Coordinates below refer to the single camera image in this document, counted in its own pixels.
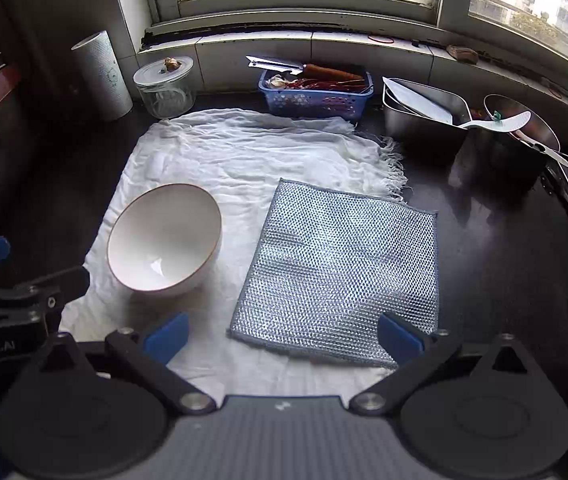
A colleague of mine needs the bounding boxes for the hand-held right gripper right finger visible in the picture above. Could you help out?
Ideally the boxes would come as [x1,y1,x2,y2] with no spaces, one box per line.
[348,311,540,417]

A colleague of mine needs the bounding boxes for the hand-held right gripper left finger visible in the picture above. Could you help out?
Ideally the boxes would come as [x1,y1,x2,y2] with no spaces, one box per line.
[28,311,217,417]

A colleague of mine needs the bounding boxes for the silver mesh dishcloth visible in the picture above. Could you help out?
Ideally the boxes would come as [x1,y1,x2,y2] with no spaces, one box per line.
[227,178,439,370]

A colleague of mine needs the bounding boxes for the white bowl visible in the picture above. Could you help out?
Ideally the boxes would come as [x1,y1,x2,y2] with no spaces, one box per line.
[106,183,223,297]

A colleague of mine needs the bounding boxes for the white fringed cloth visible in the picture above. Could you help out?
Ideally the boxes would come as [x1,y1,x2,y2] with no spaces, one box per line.
[58,108,409,406]

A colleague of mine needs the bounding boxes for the steel pot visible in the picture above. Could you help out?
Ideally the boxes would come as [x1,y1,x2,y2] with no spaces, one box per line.
[464,94,562,192]

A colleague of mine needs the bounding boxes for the rectangular steel container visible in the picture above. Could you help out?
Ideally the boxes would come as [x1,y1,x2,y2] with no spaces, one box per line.
[382,77,472,150]

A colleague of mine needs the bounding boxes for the white paper towel roll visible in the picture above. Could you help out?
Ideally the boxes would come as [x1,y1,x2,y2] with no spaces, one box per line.
[71,30,133,122]

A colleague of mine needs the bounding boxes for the glass jar with lid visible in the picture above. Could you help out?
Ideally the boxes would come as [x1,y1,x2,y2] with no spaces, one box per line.
[132,56,195,120]

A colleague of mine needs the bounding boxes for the white rice paddle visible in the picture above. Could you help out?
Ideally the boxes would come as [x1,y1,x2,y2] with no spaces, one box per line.
[459,111,532,133]

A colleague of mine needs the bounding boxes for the blue plastic basket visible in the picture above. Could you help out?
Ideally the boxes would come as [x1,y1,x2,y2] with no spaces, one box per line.
[258,69,375,122]

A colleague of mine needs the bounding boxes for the dried red chilies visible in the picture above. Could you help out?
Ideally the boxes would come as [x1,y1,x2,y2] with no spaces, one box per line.
[284,76,369,94]

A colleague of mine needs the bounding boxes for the brown sponge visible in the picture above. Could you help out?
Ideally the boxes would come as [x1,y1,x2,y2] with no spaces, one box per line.
[446,44,480,65]

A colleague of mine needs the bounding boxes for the serrated knife wooden handle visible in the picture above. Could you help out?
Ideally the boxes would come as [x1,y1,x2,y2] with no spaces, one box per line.
[245,55,365,82]

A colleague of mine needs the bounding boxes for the window frame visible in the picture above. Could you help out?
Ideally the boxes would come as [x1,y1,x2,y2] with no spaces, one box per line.
[138,0,568,81]

